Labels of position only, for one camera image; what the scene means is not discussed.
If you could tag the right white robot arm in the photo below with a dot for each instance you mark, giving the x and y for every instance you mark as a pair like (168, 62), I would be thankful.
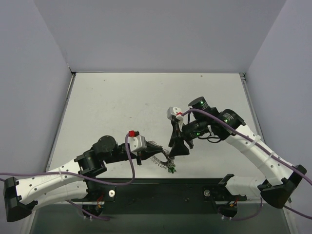
(281, 177)

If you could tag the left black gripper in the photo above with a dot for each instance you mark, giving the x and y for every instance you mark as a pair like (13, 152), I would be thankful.
(139, 156)

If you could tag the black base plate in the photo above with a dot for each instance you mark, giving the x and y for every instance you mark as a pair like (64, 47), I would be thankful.
(161, 186)

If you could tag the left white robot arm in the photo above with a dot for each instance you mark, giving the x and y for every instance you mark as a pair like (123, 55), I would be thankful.
(75, 179)

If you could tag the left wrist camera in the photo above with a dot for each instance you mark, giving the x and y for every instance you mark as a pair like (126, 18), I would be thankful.
(136, 141)

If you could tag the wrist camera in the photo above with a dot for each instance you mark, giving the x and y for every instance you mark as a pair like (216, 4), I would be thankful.
(136, 141)
(175, 114)

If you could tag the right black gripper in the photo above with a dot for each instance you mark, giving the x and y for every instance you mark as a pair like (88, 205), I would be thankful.
(176, 136)

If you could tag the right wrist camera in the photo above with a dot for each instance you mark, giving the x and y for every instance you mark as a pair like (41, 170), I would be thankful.
(175, 114)

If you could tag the green key tag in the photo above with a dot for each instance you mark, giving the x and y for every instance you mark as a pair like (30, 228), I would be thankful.
(171, 169)

